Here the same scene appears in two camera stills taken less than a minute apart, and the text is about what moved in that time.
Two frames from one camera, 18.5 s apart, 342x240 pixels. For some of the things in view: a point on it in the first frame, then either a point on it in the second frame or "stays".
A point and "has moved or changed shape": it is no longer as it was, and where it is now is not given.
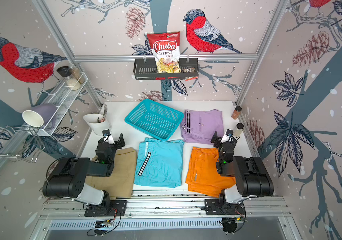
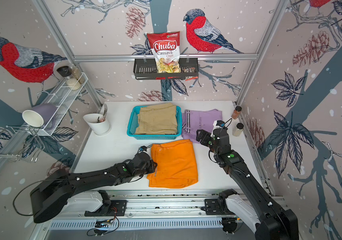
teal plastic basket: x=154 y=119 has moved or changed shape
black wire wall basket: x=146 y=69 stays
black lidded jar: x=64 y=71 stays
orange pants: x=202 y=176 → x=176 y=167
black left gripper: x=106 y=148 → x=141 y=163
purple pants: x=198 y=127 stays
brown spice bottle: x=236 y=113 stays
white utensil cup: x=97 y=122 stays
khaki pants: x=120 y=183 → x=157 y=119
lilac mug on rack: x=39 y=115 stays
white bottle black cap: x=237 y=132 stays
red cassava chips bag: x=165 y=48 stays
